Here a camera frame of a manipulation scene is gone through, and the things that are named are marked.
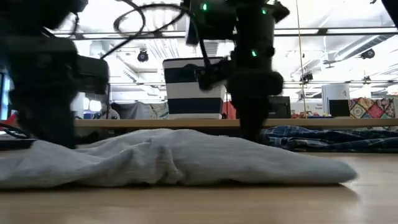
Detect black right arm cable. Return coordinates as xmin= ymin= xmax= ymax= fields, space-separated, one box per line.
xmin=101 ymin=0 xmax=212 ymax=69

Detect grey covered furniture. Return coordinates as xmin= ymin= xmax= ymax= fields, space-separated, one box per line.
xmin=119 ymin=101 xmax=169 ymax=120

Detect blue plaid pajama pants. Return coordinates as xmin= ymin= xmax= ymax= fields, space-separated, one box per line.
xmin=260 ymin=125 xmax=398 ymax=153

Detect navy white striped laundry bin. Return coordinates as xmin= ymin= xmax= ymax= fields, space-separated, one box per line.
xmin=162 ymin=57 xmax=226 ymax=120

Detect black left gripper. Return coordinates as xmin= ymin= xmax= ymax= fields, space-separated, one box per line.
xmin=0 ymin=34 xmax=79 ymax=150

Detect person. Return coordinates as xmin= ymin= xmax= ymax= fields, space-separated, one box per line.
xmin=93 ymin=102 xmax=121 ymax=120

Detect red tool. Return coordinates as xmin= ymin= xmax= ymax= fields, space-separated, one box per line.
xmin=0 ymin=113 xmax=16 ymax=126

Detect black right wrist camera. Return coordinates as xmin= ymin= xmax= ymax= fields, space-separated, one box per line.
xmin=185 ymin=0 xmax=238 ymax=47

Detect grey garment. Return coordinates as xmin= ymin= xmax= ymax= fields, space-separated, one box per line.
xmin=0 ymin=128 xmax=358 ymax=189

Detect colourful patchwork quilt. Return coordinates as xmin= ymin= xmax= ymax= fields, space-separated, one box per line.
xmin=348 ymin=96 xmax=398 ymax=131

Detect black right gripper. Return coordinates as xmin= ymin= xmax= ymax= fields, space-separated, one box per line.
xmin=195 ymin=0 xmax=290 ymax=144

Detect black equipment case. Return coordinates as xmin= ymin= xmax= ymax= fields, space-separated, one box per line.
xmin=269 ymin=96 xmax=292 ymax=119

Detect red object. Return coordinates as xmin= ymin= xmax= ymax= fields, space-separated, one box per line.
xmin=221 ymin=101 xmax=237 ymax=119

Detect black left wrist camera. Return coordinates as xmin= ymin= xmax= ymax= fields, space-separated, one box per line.
xmin=76 ymin=55 xmax=110 ymax=95

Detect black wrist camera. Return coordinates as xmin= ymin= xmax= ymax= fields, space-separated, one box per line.
xmin=76 ymin=55 xmax=110 ymax=95
xmin=185 ymin=0 xmax=238 ymax=47

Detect black computer monitor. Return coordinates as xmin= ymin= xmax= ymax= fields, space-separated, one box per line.
xmin=328 ymin=99 xmax=351 ymax=118

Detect black ceiling light rail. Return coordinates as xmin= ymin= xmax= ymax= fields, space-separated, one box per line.
xmin=49 ymin=27 xmax=398 ymax=40

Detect grey ceiling duct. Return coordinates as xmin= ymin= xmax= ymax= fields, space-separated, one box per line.
xmin=334 ymin=34 xmax=393 ymax=62

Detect thin hanging cord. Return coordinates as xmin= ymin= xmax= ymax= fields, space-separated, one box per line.
xmin=295 ymin=0 xmax=308 ymax=119

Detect black ceiling spotlight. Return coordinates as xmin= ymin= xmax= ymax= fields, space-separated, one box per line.
xmin=137 ymin=49 xmax=150 ymax=63
xmin=299 ymin=72 xmax=314 ymax=84
xmin=360 ymin=48 xmax=376 ymax=60

